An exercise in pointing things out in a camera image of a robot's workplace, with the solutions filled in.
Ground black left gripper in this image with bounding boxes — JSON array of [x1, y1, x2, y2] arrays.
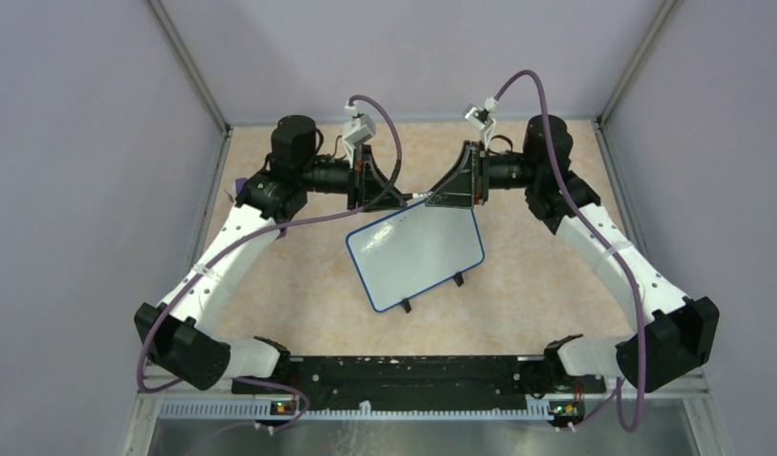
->
[[298, 142, 407, 213]]

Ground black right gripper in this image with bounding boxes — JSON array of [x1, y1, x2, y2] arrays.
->
[[425, 142, 540, 210]]

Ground blue framed whiteboard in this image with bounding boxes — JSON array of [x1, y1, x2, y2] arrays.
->
[[345, 201, 485, 314]]

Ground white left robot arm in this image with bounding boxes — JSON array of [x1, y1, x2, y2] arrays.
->
[[134, 106, 406, 393]]

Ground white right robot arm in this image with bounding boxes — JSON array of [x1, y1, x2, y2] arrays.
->
[[426, 115, 720, 393]]

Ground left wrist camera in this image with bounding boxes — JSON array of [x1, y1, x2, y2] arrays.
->
[[341, 102, 376, 166]]

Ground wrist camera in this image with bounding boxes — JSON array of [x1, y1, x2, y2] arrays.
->
[[341, 102, 376, 166], [463, 97, 499, 149]]

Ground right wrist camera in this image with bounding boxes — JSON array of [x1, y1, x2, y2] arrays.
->
[[463, 97, 499, 149]]

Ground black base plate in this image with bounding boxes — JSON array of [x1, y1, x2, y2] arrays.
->
[[269, 355, 607, 411]]

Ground white slotted cable duct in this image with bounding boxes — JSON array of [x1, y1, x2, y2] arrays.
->
[[158, 399, 553, 421]]

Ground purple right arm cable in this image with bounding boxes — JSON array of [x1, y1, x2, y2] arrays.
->
[[492, 68, 649, 434]]

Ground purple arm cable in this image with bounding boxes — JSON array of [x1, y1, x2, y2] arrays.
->
[[492, 68, 649, 434], [135, 94, 404, 435]]

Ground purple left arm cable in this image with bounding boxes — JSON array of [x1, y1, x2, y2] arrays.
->
[[135, 94, 404, 435]]

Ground aluminium frame rail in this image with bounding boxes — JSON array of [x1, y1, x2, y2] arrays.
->
[[126, 355, 733, 455]]

